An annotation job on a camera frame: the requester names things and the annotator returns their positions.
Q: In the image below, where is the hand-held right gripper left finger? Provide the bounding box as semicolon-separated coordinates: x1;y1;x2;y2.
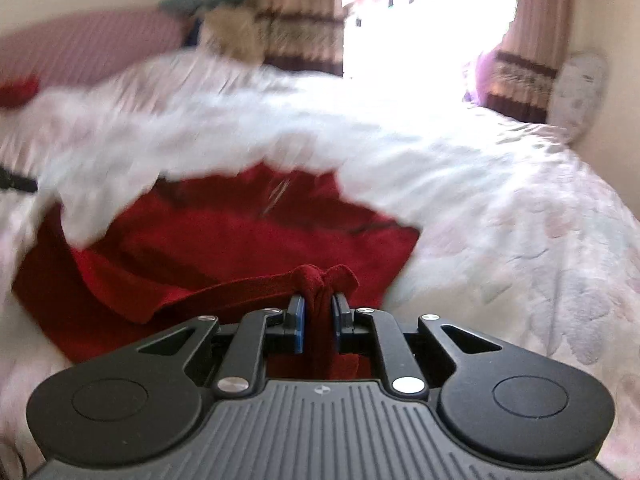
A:
115;294;306;396

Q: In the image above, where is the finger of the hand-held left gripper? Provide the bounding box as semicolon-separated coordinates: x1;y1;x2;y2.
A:
0;167;39;194

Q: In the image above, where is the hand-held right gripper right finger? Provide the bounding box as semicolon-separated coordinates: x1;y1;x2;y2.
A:
332;293;521;395

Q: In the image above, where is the red zip-neck shirt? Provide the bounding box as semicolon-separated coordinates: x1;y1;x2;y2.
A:
12;162;421;381

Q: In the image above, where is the small red cloth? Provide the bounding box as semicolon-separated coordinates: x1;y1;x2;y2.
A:
0;77;40;109

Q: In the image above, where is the pink striped pillow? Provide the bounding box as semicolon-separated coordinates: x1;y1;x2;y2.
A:
0;10;195;111

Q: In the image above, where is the white floral quilt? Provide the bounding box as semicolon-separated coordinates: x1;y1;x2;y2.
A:
0;50;640;480

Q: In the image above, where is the teal cloth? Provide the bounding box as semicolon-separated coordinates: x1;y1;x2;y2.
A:
159;0;247;15

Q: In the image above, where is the purple cloth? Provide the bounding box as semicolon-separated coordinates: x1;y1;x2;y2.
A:
462;50;502;107

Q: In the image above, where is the beige patterned curtain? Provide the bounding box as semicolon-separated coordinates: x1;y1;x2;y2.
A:
250;0;347;79
487;0;577;124

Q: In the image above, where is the white leaf-print pillow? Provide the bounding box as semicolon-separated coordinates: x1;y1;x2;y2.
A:
547;52;609;144

